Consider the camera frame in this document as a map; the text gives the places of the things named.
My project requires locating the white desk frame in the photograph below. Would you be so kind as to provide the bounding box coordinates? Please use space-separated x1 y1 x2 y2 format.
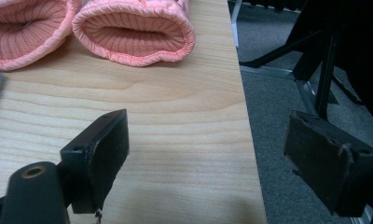
229 0 243 49

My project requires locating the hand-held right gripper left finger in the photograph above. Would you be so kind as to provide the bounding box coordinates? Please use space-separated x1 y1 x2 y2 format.
59 108 131 216

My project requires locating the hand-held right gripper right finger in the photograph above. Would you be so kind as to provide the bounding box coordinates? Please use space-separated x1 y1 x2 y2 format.
283 109 373 218

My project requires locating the black tripod stand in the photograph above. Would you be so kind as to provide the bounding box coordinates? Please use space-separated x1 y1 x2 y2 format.
239 29 365 120

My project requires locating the grey glove with pink cuff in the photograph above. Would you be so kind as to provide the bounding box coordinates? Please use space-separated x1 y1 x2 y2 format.
0 0 82 72

